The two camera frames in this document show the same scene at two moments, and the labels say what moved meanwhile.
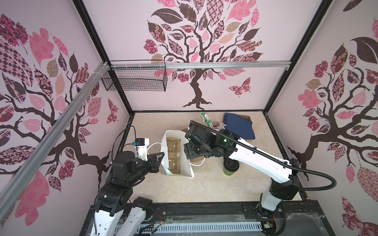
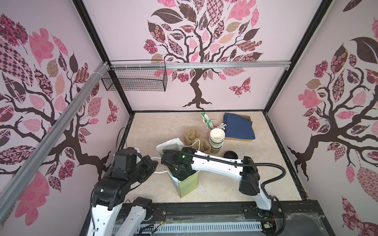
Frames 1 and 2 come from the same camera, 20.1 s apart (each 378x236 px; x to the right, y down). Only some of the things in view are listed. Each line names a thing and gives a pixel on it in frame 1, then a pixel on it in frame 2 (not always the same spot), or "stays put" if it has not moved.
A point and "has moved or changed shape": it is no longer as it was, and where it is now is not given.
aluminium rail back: (194, 65) stays put
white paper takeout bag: (186, 170) has moved or changed shape
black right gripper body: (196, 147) -> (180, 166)
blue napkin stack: (239, 125) stays put
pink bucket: (215, 123) stays put
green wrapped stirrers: (206, 120) stays put
